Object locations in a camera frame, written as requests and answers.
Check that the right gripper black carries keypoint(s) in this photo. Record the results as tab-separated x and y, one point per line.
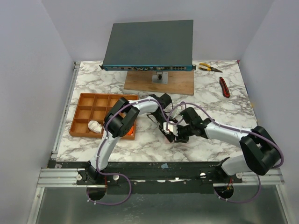
178	134

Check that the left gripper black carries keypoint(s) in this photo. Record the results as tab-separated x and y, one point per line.
168	136

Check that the white pink-trimmed underwear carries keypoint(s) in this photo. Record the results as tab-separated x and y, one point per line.
95	126

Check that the brown compartment tray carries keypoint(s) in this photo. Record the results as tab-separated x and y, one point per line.
93	106

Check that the pink navy-trimmed underwear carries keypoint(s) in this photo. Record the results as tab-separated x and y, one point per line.
167	140

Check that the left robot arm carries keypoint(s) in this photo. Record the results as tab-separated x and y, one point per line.
117	123

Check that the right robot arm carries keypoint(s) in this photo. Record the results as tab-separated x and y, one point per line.
259	152

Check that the orange rolled cloth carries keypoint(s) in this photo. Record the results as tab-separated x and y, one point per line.
132	131

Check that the wooden base board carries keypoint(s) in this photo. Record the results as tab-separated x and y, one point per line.
173	82

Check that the red black utility knife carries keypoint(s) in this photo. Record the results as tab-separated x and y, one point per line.
225	90

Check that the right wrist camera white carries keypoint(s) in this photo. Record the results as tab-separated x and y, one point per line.
170	129

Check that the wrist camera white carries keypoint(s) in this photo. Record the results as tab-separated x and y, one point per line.
170	129
176	112

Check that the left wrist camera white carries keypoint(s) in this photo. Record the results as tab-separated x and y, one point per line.
176	112

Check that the black mounting rail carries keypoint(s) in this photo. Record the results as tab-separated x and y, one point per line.
155	178

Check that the grey metal stand bracket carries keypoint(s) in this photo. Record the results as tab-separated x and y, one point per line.
160	77

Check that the yellow handled pliers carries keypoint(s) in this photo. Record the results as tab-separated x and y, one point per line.
206	67

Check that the network switch grey blue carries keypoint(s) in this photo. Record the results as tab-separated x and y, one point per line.
150	46

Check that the aluminium frame rail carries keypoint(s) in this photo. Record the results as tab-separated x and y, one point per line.
53	177

